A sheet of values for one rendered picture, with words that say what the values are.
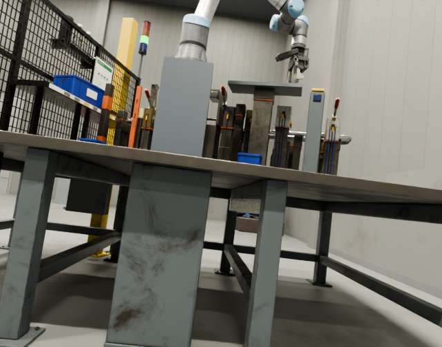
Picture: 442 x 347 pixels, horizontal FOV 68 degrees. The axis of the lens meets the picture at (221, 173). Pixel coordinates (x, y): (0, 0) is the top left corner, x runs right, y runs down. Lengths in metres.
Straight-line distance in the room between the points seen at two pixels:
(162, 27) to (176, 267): 10.23
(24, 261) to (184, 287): 0.55
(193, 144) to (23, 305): 0.81
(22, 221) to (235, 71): 9.65
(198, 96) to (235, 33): 9.81
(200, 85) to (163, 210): 0.51
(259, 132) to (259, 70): 9.11
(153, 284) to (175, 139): 0.55
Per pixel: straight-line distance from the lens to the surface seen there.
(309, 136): 1.65
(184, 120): 1.32
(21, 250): 1.34
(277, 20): 1.80
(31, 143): 1.29
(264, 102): 1.70
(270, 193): 1.21
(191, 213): 1.23
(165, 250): 1.25
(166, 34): 11.06
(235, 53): 10.84
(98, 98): 2.24
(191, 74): 1.37
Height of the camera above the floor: 0.56
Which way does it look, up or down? 5 degrees up
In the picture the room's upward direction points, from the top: 7 degrees clockwise
